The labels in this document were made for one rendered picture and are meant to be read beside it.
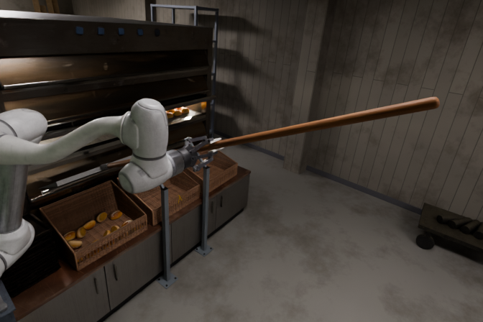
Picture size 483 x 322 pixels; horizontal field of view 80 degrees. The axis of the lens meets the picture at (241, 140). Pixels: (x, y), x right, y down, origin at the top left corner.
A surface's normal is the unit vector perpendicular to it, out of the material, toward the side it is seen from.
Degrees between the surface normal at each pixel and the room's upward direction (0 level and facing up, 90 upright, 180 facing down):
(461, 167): 90
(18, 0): 90
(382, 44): 90
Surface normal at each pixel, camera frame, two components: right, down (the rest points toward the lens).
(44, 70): 0.79, -0.05
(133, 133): -0.20, 0.35
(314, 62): -0.64, 0.25
